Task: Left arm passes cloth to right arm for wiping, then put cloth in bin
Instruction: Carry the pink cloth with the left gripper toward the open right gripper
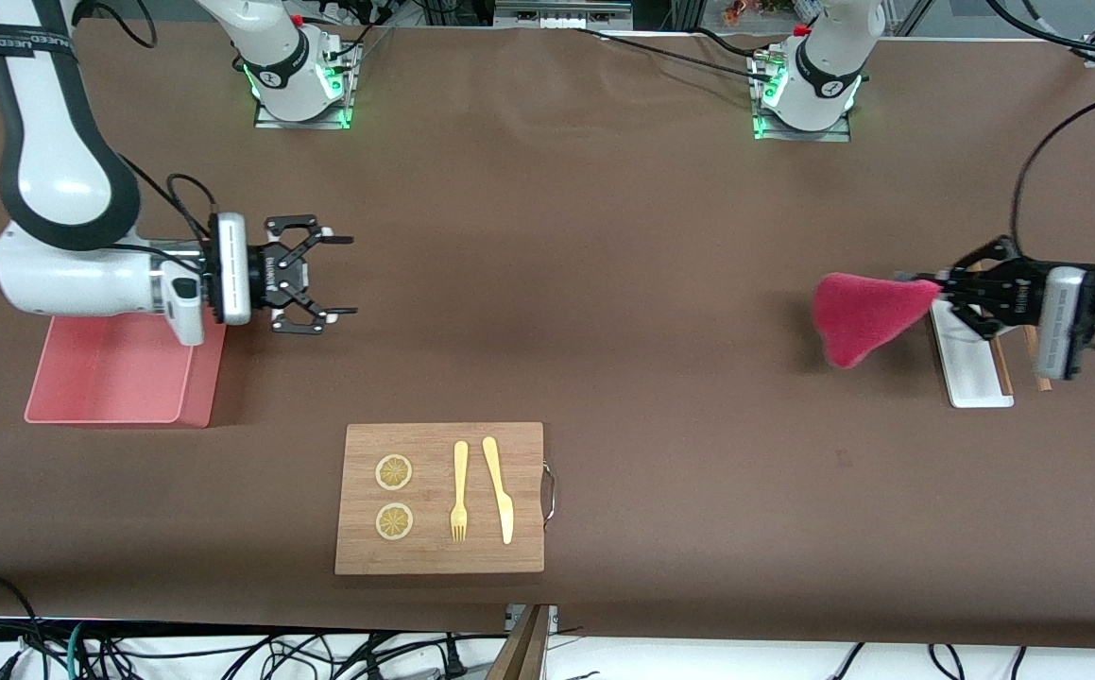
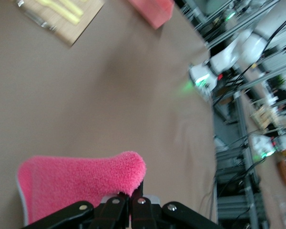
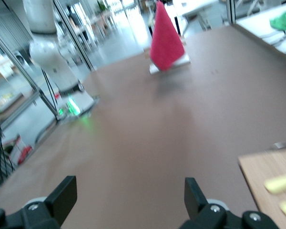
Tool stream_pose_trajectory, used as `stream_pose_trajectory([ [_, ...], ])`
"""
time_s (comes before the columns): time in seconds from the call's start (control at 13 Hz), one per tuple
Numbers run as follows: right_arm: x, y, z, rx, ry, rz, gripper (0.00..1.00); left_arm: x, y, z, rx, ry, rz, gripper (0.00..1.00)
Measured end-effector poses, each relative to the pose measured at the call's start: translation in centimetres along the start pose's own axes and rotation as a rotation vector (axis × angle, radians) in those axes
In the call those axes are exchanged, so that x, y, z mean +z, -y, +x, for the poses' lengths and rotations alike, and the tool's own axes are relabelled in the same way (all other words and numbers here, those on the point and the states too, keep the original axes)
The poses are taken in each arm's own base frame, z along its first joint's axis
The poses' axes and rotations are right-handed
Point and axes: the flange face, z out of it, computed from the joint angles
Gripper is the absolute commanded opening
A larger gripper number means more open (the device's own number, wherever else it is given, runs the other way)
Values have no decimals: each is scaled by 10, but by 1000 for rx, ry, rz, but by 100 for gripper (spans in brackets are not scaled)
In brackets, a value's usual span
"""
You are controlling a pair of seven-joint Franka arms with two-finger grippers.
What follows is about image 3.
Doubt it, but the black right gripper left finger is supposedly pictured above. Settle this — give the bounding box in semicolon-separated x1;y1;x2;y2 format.
0;176;77;229

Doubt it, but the aluminium frame post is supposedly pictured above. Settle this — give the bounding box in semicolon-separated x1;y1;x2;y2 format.
0;22;62;121
52;0;97;72

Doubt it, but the red and white box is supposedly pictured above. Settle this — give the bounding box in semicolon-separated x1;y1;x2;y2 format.
9;135;33;166

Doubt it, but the green crumpled object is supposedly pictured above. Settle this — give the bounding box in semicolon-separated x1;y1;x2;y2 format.
269;10;286;31

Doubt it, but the white rectangular tray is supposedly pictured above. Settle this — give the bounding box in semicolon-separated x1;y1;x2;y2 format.
149;53;191;74

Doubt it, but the pink microfibre cloth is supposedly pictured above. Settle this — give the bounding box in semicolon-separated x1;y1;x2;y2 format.
149;1;185;71

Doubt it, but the white table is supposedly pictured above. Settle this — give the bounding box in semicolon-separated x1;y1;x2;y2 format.
235;1;286;64

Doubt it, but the yellow plastic knife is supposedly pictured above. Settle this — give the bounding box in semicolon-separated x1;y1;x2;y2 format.
264;173;286;194

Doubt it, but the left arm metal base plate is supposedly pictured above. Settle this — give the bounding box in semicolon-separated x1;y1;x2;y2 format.
57;94;101;122

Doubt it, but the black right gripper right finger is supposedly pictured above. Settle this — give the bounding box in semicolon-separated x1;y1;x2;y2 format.
178;177;281;229

